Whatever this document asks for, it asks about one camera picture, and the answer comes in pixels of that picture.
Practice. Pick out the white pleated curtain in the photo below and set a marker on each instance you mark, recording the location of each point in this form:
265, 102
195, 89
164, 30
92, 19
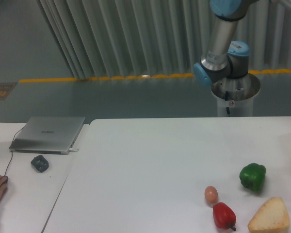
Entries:
112, 38

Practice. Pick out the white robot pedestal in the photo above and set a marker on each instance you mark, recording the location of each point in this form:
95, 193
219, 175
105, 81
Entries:
235, 97

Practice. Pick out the brown egg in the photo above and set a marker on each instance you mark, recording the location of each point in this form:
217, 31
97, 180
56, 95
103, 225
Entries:
211, 194

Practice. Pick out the green bell pepper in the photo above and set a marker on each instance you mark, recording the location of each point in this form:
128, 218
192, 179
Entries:
252, 177

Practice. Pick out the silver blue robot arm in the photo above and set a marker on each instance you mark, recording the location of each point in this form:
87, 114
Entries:
224, 57

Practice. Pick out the red bell pepper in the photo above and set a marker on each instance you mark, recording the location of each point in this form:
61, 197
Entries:
224, 217

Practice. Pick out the bread slice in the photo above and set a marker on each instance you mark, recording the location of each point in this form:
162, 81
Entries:
271, 217

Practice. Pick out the silver closed laptop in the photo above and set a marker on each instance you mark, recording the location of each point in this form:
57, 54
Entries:
48, 135

